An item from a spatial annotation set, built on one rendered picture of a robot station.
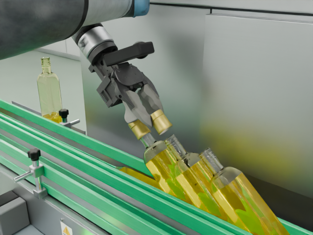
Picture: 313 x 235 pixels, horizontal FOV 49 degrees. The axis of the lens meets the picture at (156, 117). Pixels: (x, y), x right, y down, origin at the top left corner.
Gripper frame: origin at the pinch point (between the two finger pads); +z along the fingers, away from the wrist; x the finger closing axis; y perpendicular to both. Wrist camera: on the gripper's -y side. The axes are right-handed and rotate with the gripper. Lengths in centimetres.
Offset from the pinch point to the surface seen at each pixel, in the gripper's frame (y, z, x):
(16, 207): 43.0, -5.0, 18.6
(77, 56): 361, -249, -306
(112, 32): 8.9, -29.8, -14.7
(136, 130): 5.9, -0.7, 1.6
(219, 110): -5.8, 6.3, -11.9
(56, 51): 401, -292, -306
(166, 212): 7.7, 17.4, 6.3
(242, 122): -8.7, 11.5, -12.0
